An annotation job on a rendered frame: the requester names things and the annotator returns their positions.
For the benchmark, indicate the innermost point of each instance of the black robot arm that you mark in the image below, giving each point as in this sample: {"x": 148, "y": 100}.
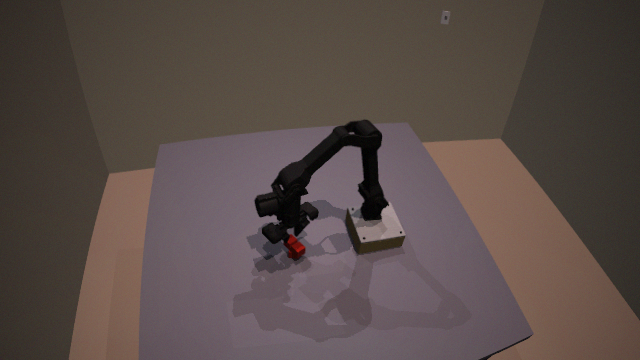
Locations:
{"x": 296, "y": 176}

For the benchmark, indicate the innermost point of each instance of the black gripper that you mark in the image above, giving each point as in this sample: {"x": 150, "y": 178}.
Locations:
{"x": 297, "y": 220}

